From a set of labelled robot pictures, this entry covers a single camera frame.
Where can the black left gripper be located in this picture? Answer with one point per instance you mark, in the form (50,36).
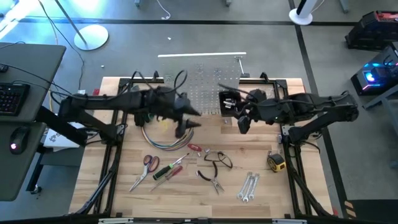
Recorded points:
(163,104)

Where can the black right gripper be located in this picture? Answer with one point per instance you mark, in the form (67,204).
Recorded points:
(253,105)

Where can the long chrome socket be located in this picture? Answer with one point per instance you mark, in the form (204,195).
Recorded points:
(230,105)

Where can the white perforated peg board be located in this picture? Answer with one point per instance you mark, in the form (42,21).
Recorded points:
(205,77)

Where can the clear red Husky screwdriver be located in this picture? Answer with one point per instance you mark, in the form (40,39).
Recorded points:
(174,171)

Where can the clear black-framed safety glasses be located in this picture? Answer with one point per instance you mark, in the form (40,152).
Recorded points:
(226,160)

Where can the green and black screwdriver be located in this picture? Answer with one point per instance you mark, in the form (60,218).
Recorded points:
(162,172)

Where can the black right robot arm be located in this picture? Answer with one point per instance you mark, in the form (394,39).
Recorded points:
(311,107)

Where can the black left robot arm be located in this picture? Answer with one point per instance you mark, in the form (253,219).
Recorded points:
(102,101)

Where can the black plastic bin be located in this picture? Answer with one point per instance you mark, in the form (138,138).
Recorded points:
(222,110)

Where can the yellow black tape measure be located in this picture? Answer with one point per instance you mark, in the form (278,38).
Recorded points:
(276,163)

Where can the red clamp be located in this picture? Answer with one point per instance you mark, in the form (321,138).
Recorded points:
(95,92)
(334,212)

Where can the grey furniture leg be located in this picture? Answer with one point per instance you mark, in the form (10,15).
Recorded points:
(137,3)
(228,2)
(344,5)

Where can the tower fan on round base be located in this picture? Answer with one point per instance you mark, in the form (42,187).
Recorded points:
(300,17)

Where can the white paper tag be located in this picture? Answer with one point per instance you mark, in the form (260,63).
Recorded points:
(81,92)

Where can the floor stand with round base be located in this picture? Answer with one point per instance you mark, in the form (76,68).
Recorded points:
(91,37)

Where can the computer with coloured lights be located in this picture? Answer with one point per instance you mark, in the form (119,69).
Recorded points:
(370,76)

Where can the black crate with red lid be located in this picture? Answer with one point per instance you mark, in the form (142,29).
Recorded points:
(373,31)

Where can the black desk top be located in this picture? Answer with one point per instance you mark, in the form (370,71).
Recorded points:
(12,174)
(34,62)

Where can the black computer mouse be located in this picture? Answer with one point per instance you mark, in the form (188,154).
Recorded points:
(19,140)

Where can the black mat with orange stripes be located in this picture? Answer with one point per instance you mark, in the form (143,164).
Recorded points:
(373,213)

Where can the black backlit keyboard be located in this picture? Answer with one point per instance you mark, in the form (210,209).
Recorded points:
(14,99)

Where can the small black desk device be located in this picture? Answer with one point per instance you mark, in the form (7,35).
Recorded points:
(3,68)

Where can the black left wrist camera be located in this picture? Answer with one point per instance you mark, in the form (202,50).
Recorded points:
(182,101)

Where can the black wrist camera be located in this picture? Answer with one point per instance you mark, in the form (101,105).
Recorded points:
(244,125)
(182,101)

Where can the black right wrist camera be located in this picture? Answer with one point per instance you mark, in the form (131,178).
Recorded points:
(244,125)

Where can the black aluminium table frame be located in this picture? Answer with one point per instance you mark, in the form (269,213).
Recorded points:
(292,174)

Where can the black upright post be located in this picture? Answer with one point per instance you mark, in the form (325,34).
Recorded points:
(62,126)

